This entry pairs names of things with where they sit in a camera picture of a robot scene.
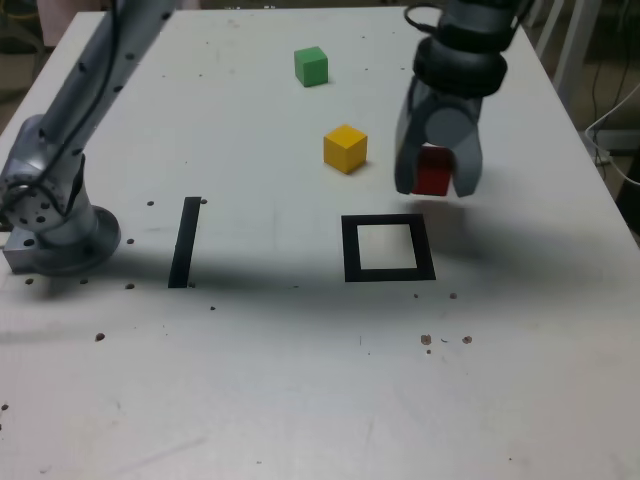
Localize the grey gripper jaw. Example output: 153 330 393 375
393 97 434 196
426 105 485 199

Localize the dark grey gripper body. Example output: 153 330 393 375
406 77 485 125

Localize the red cube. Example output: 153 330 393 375
410 144 456 197

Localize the yellow cube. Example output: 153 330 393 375
322 124 369 176

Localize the green cube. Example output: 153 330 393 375
293 46 329 88

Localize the black tape square outline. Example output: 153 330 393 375
340 213 437 284

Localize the black tape strip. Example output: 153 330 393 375
167 196 202 290

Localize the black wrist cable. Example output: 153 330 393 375
403 3 444 36

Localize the white metal frame leg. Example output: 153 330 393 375
529 0 594 89

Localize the white cable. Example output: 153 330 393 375
583 83 640 189

